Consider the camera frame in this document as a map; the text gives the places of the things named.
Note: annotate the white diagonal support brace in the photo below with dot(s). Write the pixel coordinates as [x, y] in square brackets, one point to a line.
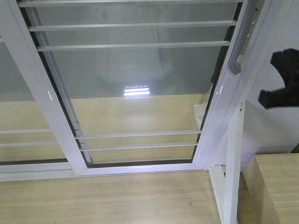
[226, 184]

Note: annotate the light wooden box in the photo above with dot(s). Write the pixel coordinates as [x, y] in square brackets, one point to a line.
[269, 189]

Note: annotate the fixed glass panel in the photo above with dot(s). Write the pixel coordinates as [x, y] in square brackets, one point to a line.
[25, 135]

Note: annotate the white framed sliding glass door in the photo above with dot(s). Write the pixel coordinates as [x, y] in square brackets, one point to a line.
[67, 49]

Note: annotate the grey door handle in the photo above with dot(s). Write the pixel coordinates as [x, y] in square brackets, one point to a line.
[247, 19]

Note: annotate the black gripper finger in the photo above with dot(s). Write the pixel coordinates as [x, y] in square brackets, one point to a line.
[286, 62]
[287, 97]

